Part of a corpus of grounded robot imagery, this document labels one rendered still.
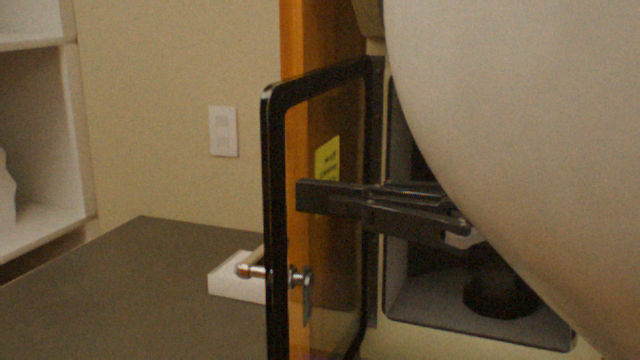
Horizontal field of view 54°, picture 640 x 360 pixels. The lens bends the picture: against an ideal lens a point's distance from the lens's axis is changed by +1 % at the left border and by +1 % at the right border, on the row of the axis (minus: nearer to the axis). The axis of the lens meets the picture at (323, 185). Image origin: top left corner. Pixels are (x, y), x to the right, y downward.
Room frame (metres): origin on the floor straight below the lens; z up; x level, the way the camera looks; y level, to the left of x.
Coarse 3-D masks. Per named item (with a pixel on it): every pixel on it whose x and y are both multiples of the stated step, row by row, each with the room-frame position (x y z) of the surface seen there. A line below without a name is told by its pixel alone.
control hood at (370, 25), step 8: (352, 0) 0.74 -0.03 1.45; (360, 0) 0.74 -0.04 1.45; (368, 0) 0.74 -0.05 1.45; (376, 0) 0.73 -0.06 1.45; (360, 8) 0.75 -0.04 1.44; (368, 8) 0.75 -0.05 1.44; (376, 8) 0.74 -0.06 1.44; (360, 16) 0.76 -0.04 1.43; (368, 16) 0.75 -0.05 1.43; (376, 16) 0.75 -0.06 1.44; (360, 24) 0.77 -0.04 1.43; (368, 24) 0.76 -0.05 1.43; (376, 24) 0.76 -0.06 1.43; (360, 32) 0.78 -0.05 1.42; (368, 32) 0.77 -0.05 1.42; (376, 32) 0.77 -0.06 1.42; (384, 32) 0.77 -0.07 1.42
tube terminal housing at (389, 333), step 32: (384, 96) 0.80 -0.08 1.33; (384, 128) 0.80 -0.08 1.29; (384, 160) 0.80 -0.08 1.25; (384, 320) 0.79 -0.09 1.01; (384, 352) 0.79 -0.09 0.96; (416, 352) 0.78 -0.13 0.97; (448, 352) 0.76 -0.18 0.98; (480, 352) 0.75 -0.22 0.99; (512, 352) 0.73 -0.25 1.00; (544, 352) 0.72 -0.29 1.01; (576, 352) 0.70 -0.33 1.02
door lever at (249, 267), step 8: (248, 256) 0.58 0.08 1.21; (256, 256) 0.58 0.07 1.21; (240, 264) 0.56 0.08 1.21; (248, 264) 0.56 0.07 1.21; (256, 264) 0.57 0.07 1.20; (264, 264) 0.58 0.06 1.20; (240, 272) 0.55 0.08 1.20; (248, 272) 0.55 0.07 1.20; (256, 272) 0.55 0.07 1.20; (264, 272) 0.55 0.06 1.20
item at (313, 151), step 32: (320, 96) 0.62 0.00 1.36; (352, 96) 0.72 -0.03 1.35; (288, 128) 0.54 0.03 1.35; (320, 128) 0.62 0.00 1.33; (352, 128) 0.72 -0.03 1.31; (288, 160) 0.54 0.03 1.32; (320, 160) 0.62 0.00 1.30; (352, 160) 0.72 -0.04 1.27; (288, 192) 0.54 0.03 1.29; (288, 224) 0.54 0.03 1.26; (320, 224) 0.62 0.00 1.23; (352, 224) 0.72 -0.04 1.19; (288, 256) 0.54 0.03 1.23; (320, 256) 0.62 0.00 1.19; (352, 256) 0.72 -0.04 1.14; (288, 288) 0.53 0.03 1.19; (320, 288) 0.62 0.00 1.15; (352, 288) 0.73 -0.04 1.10; (320, 320) 0.62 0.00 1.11; (352, 320) 0.73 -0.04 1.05; (320, 352) 0.62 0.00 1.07
